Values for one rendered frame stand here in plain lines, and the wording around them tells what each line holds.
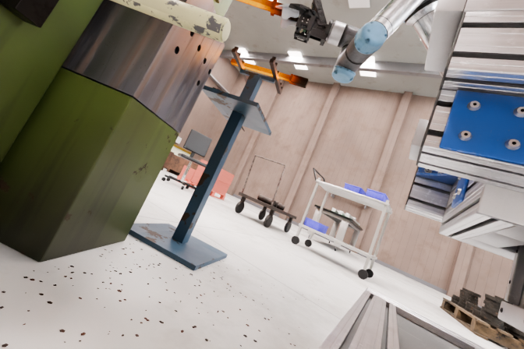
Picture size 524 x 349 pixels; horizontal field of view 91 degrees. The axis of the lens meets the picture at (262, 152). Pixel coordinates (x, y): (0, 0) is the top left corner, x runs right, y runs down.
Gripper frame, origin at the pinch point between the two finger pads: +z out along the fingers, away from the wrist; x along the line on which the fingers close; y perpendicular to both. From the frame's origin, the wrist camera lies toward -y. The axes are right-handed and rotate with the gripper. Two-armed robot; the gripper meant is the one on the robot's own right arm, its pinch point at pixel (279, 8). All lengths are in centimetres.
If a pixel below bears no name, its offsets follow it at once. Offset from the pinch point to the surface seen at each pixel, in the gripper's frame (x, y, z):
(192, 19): -39, 40, 3
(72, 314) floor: -26, 100, 5
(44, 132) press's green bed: -16, 72, 40
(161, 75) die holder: -9.2, 42.8, 22.2
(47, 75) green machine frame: -21, 58, 42
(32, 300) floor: -27, 100, 12
